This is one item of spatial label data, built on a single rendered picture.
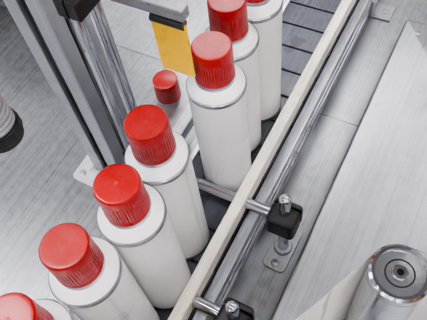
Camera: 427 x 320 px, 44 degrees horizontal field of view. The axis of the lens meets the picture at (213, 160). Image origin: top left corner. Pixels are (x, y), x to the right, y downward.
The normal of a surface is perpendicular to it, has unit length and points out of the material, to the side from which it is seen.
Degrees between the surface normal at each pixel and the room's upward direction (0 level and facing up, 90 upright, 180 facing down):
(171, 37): 90
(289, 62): 0
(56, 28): 90
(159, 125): 2
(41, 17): 90
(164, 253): 90
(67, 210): 0
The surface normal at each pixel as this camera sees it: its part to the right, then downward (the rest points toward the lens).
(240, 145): 0.70, 0.57
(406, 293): -0.09, -0.53
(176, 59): -0.46, 0.77
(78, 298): -0.08, 0.17
